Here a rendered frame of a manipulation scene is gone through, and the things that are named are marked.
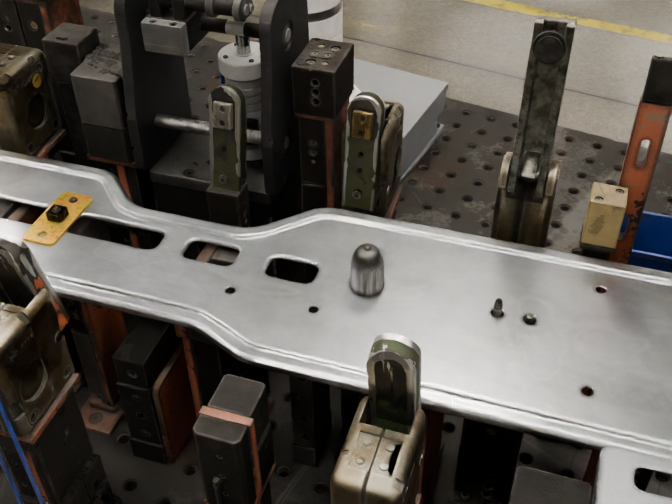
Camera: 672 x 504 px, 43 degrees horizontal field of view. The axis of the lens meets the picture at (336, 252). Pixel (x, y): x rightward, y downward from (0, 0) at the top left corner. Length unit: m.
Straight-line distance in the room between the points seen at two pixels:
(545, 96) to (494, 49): 2.58
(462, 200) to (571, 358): 0.69
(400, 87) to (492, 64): 1.79
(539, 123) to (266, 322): 0.32
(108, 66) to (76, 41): 0.05
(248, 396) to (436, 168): 0.83
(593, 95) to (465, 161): 1.69
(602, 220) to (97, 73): 0.58
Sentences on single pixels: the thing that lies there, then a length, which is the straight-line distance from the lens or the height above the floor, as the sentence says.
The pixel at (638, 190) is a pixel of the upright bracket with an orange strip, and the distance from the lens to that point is 0.89.
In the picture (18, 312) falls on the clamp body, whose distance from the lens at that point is 0.79.
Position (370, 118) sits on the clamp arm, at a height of 1.09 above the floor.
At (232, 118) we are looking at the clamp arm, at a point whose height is 1.07.
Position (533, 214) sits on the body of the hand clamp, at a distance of 0.89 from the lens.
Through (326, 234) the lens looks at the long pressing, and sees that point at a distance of 0.88.
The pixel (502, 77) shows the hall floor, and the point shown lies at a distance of 3.23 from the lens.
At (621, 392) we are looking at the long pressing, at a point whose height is 1.00.
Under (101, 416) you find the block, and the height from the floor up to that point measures 0.70.
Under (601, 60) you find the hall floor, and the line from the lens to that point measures 3.42.
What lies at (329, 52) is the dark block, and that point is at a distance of 0.95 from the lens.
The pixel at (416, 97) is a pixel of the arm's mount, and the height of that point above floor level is 0.80.
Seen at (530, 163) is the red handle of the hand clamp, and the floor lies 1.07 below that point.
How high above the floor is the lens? 1.56
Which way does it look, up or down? 41 degrees down
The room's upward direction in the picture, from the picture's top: 1 degrees counter-clockwise
